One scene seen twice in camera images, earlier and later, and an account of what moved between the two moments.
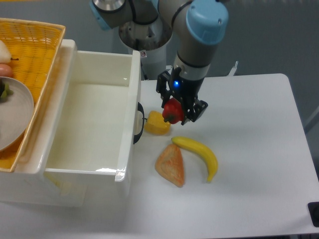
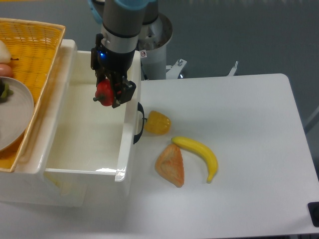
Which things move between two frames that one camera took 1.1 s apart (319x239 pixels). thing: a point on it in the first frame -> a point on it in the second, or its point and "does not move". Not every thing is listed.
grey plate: (16, 114) does not move
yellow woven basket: (34, 47) does not move
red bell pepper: (173, 111) -> (103, 92)
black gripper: (185, 90) -> (104, 60)
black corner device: (313, 207) does not move
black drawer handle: (140, 108) does not move
